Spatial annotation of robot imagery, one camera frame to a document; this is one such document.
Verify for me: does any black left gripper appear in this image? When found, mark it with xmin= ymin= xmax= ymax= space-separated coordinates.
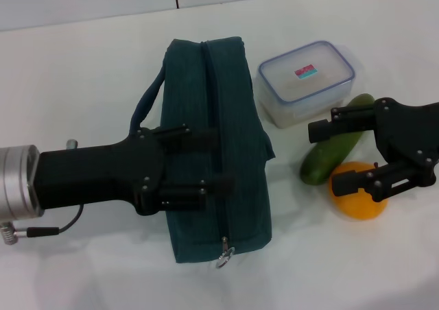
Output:
xmin=38 ymin=123 xmax=237 ymax=217

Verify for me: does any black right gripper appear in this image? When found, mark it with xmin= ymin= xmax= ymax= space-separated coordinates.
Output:
xmin=307 ymin=97 xmax=439 ymax=203

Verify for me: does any green cucumber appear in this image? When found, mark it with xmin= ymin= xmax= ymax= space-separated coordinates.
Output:
xmin=300 ymin=93 xmax=376 ymax=187

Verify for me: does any orange pear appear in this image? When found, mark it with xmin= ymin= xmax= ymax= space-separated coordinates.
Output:
xmin=328 ymin=161 xmax=389 ymax=221

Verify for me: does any teal insulated lunch bag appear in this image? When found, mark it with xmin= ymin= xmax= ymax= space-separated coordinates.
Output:
xmin=129 ymin=37 xmax=277 ymax=265

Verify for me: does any clear blue-rimmed plastic container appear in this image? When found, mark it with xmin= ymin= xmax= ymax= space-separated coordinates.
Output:
xmin=257 ymin=40 xmax=355 ymax=130

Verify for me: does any silver zipper pull ring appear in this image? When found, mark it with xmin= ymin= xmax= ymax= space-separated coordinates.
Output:
xmin=215 ymin=236 xmax=236 ymax=270

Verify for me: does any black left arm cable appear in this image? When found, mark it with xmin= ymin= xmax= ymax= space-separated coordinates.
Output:
xmin=0 ymin=203 xmax=85 ymax=245

